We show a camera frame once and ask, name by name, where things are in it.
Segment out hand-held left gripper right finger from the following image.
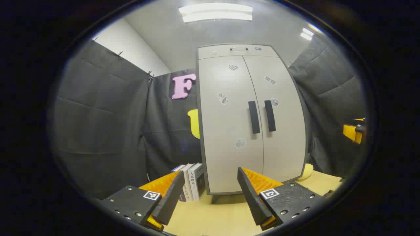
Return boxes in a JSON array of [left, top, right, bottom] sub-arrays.
[[237, 167, 326, 231]]

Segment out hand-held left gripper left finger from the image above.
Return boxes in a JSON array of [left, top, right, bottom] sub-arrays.
[[99, 170, 186, 232]]

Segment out grey double-door shoe cabinet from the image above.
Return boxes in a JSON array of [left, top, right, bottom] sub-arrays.
[[196, 44, 310, 204]]

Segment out grey cabinet door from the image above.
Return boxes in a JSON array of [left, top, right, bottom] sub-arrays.
[[243, 54, 307, 183], [198, 55, 264, 194]]

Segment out white book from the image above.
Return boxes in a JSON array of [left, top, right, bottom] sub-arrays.
[[189, 163, 206, 201]]

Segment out pale yellow object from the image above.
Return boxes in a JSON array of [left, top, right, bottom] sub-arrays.
[[295, 163, 314, 181]]

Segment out black backdrop cloth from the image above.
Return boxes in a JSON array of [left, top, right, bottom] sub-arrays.
[[52, 33, 368, 200]]

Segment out long ceiling light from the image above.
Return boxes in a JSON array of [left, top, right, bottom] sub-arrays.
[[178, 3, 254, 23]]

